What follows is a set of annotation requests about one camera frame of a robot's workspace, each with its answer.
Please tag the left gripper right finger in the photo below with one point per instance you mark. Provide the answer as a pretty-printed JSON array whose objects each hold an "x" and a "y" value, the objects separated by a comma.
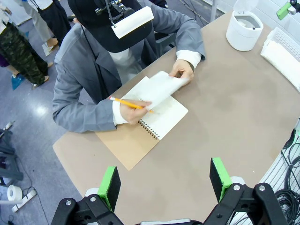
[{"x": 220, "y": 180}]

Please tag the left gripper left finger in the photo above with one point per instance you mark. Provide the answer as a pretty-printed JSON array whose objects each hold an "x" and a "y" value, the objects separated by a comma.
[{"x": 110, "y": 187}]

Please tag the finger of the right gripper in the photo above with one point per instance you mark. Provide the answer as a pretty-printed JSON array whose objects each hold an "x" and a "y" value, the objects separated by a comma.
[{"x": 284, "y": 10}]

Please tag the spiral notebook brown cover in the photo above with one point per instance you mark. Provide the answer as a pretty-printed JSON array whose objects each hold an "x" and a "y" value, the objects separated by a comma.
[{"x": 131, "y": 145}]

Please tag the yellow pencil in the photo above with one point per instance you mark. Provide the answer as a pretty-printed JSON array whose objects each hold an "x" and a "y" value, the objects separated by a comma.
[{"x": 124, "y": 102}]

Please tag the white paper sheet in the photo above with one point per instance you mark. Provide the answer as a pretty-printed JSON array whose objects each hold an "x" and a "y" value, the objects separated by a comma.
[{"x": 161, "y": 86}]

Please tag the person's right forearm grey sleeve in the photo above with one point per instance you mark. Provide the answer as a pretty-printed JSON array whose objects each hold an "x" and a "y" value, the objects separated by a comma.
[{"x": 89, "y": 117}]

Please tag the person's left forearm grey sleeve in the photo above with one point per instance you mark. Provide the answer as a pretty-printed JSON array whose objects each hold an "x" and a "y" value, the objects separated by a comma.
[{"x": 189, "y": 39}]

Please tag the person's right hand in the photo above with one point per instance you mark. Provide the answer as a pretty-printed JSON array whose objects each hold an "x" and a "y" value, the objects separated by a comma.
[{"x": 131, "y": 114}]

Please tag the person's left hand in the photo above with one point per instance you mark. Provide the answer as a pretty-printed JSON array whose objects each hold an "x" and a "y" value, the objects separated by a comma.
[{"x": 184, "y": 68}]

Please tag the white perforated plastic basket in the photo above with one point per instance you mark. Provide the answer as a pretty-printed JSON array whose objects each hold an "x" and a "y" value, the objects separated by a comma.
[{"x": 286, "y": 38}]

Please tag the white lidded trash bin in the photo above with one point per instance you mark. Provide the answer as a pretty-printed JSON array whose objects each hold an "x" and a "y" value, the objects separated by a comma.
[{"x": 241, "y": 35}]

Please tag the white ribbed panel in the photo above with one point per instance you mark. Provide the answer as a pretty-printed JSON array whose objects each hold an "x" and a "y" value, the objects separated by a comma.
[{"x": 274, "y": 173}]

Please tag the white power strip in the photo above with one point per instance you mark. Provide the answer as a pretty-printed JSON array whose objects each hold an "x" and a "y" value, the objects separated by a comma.
[{"x": 25, "y": 199}]

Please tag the white tape roll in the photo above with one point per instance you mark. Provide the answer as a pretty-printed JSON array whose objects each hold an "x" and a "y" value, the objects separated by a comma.
[{"x": 17, "y": 192}]

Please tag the person in grey jacket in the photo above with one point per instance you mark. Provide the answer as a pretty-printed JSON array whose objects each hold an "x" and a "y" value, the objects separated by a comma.
[{"x": 75, "y": 70}]

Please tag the black chair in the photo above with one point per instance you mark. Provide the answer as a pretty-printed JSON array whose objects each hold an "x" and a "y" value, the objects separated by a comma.
[{"x": 164, "y": 39}]

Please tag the white undershirt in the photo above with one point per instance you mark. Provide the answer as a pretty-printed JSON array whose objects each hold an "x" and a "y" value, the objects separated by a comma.
[{"x": 122, "y": 61}]

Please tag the blue flat floor piece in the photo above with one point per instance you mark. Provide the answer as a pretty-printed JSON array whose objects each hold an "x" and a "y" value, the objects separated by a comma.
[{"x": 17, "y": 80}]

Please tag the black cap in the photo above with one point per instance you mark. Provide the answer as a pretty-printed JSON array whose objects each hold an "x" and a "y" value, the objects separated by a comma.
[{"x": 105, "y": 35}]

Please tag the head-mounted camera white box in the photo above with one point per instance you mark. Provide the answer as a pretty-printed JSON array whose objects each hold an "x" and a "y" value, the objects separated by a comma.
[{"x": 133, "y": 21}]

